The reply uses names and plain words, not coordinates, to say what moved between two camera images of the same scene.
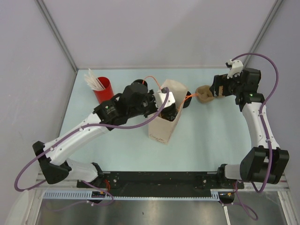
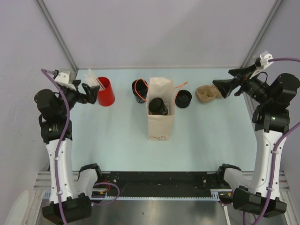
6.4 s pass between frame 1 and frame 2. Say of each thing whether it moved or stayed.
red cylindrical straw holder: stayed
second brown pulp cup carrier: stayed
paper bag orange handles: moved
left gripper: moved
